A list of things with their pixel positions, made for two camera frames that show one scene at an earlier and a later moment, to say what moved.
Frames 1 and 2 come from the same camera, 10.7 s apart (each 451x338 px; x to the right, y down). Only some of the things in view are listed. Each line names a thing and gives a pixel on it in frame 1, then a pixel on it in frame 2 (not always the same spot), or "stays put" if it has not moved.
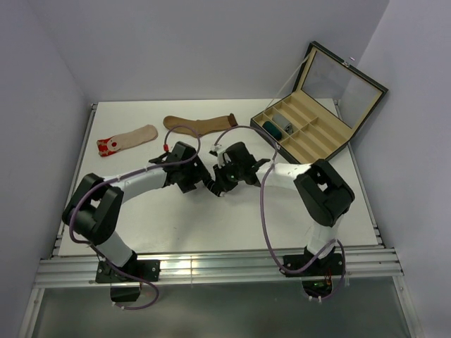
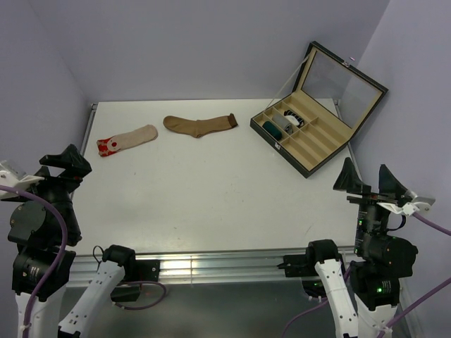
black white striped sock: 213,186 to 294,118
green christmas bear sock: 273,129 stays put
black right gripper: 219,174 to 390,186
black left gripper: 199,172 to 75,167
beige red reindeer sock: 144,134 stays put
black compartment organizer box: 330,97 stays put
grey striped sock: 287,126 stays put
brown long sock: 201,126 stays put
